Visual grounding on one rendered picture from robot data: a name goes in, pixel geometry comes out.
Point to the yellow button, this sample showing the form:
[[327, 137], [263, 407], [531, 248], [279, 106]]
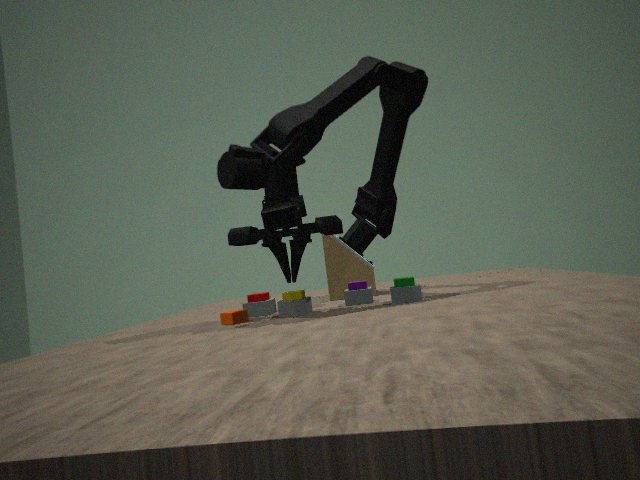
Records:
[[294, 303]]

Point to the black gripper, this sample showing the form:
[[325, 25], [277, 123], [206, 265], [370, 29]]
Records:
[[328, 225]]

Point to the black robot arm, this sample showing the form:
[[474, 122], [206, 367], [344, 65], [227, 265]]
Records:
[[298, 129]]

